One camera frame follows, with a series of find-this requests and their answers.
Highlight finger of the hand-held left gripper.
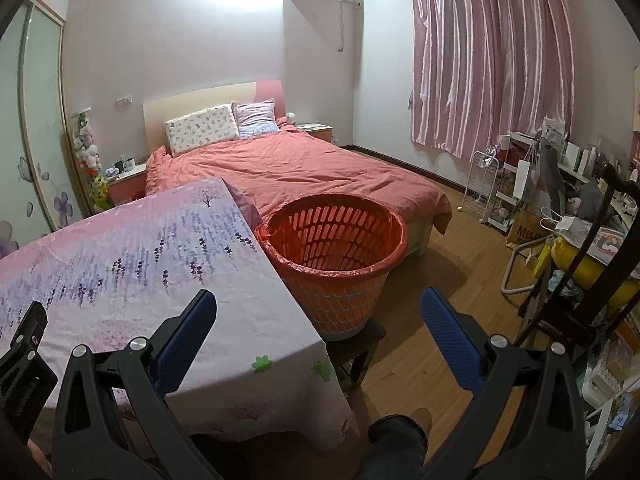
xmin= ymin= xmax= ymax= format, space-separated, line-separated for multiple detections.
xmin=0 ymin=301 xmax=49 ymax=387

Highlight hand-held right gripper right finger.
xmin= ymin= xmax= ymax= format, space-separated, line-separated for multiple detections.
xmin=420 ymin=287 xmax=586 ymax=480

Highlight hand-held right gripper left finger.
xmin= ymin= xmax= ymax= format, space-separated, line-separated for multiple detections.
xmin=50 ymin=289 xmax=218 ymax=480

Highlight orange laundry basket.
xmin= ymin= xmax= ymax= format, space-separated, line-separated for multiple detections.
xmin=254 ymin=193 xmax=409 ymax=342

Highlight person's left hand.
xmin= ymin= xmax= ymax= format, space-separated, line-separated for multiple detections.
xmin=25 ymin=437 xmax=53 ymax=478

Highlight dark wooden stool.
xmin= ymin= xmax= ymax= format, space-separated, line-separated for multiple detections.
xmin=324 ymin=319 xmax=388 ymax=396

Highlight lavender printed tablecloth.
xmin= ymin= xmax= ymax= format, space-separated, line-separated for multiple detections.
xmin=0 ymin=177 xmax=353 ymax=453

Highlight brown paper bag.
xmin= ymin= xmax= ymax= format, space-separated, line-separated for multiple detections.
xmin=505 ymin=209 xmax=551 ymax=252

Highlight white rolling cart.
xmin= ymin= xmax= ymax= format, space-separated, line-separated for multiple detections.
xmin=492 ymin=131 xmax=541 ymax=235

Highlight green plush toy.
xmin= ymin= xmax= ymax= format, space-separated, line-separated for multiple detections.
xmin=90 ymin=172 xmax=111 ymax=212

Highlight white plastic storage basket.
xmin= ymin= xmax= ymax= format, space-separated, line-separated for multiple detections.
xmin=582 ymin=360 xmax=640 ymax=441

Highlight pink nightstand with mugs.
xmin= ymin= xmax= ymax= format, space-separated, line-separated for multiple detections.
xmin=106 ymin=162 xmax=148 ymax=207

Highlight yellow bag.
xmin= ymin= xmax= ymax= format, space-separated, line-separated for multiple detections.
xmin=550 ymin=236 xmax=640 ymax=288

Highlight dark wooden chair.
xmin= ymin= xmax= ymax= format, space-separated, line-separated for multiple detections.
xmin=515 ymin=162 xmax=640 ymax=361

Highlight grey cloth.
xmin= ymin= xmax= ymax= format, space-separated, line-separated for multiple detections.
xmin=539 ymin=137 xmax=571 ymax=213

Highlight hanging plush toys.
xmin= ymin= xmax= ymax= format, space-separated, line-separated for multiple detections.
xmin=71 ymin=112 xmax=103 ymax=171

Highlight bed with coral duvet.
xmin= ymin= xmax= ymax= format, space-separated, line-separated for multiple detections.
xmin=144 ymin=116 xmax=453 ymax=237

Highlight white floral pillow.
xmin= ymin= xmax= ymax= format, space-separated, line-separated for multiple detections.
xmin=164 ymin=103 xmax=241 ymax=157

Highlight floral sliding door wardrobe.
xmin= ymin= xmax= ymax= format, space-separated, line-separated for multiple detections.
xmin=0 ymin=0 xmax=86 ymax=261

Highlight pink striped pillow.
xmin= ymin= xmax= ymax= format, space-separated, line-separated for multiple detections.
xmin=231 ymin=98 xmax=280 ymax=139

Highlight beige pink headboard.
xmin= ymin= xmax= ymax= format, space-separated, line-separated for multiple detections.
xmin=142 ymin=79 xmax=288 ymax=157

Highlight pink curtain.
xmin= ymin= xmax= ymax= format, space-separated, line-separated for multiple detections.
xmin=407 ymin=0 xmax=577 ymax=160

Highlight beige bed frame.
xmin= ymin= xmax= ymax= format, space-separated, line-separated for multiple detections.
xmin=397 ymin=210 xmax=436 ymax=259

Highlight white wire rack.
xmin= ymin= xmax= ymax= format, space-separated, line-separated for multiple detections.
xmin=461 ymin=150 xmax=502 ymax=226

